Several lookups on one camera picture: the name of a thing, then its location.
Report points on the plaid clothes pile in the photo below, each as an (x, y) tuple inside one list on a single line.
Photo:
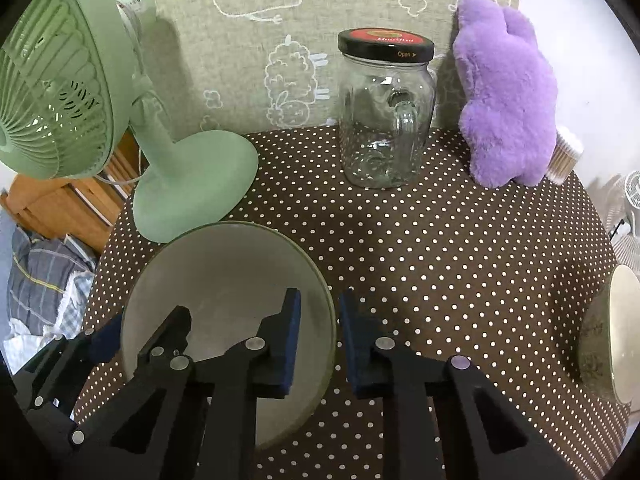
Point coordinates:
[(49, 286)]

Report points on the wooden chair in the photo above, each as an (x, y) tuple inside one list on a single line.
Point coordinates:
[(85, 208)]

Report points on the large green-rim bowl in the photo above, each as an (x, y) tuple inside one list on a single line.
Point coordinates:
[(608, 346)]

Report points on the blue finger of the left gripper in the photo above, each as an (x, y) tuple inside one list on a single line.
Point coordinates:
[(105, 343)]

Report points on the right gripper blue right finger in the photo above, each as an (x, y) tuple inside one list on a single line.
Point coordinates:
[(407, 384)]

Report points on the floral bowl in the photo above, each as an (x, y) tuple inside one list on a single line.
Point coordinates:
[(230, 276)]

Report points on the glass jar black lid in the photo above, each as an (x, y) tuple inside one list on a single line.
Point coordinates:
[(387, 100)]

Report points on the cotton swab container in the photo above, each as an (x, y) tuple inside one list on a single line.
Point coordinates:
[(567, 152)]

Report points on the purple plush toy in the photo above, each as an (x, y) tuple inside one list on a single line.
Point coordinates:
[(508, 119)]

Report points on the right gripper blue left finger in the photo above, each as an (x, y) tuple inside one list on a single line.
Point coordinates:
[(259, 367)]

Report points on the green patterned wall mat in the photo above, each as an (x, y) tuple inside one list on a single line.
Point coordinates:
[(257, 65)]

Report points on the green desk fan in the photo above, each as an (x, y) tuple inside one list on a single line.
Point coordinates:
[(73, 82)]

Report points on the white floor fan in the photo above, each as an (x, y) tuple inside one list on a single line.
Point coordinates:
[(622, 220)]

